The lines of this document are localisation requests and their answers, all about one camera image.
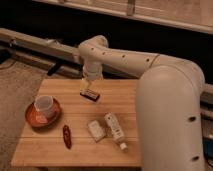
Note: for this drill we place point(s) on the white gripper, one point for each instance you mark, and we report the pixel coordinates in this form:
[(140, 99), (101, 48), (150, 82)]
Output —
[(85, 84)]

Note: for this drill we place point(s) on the dark eraser block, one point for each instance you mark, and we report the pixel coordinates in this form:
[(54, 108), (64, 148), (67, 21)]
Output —
[(89, 94)]

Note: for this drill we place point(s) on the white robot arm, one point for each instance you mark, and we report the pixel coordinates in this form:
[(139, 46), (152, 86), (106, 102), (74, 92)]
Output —
[(167, 103)]

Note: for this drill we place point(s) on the white sponge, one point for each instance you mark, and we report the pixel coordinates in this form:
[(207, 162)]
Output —
[(96, 130)]

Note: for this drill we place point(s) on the white tube bottle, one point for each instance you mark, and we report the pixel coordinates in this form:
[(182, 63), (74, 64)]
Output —
[(116, 130)]

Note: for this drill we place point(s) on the white cup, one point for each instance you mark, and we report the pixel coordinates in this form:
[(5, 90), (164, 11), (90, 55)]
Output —
[(44, 105)]

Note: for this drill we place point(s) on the wooden table board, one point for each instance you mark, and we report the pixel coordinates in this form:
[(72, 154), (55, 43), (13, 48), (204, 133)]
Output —
[(46, 147)]

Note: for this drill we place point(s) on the red chili pepper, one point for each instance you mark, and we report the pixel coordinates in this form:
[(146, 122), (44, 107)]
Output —
[(67, 136)]

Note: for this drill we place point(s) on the orange saucer plate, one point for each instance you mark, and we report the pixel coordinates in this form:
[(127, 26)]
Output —
[(38, 120)]

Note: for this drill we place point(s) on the blue object at right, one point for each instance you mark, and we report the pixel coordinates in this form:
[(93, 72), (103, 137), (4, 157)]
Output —
[(208, 148)]

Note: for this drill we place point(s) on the black handle on rail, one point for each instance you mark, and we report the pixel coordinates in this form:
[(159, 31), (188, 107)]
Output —
[(54, 69)]

